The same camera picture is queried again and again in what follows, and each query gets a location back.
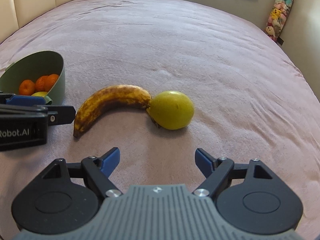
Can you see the yellow lemon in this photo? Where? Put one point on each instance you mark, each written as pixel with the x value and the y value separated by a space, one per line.
pixel 40 94

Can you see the pink bed blanket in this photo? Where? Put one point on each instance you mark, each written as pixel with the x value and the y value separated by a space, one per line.
pixel 250 100

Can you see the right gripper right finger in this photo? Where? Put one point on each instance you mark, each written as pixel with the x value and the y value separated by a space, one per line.
pixel 250 197

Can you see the brown spotted banana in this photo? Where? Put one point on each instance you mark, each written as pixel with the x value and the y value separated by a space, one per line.
pixel 106 99

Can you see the plush toy hanging organizer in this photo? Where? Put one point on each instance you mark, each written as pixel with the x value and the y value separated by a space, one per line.
pixel 277 18

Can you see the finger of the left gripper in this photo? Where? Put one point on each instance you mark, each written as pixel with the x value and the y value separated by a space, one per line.
pixel 22 100

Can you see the orange mandarin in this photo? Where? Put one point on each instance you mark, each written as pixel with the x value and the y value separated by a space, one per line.
pixel 27 88
pixel 50 82
pixel 41 83

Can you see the green yellow apple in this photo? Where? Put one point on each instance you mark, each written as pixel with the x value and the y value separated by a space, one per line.
pixel 171 110

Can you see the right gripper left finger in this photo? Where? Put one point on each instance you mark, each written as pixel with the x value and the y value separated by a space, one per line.
pixel 65 196

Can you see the green colander bowl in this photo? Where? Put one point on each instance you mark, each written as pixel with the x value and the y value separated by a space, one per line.
pixel 31 68

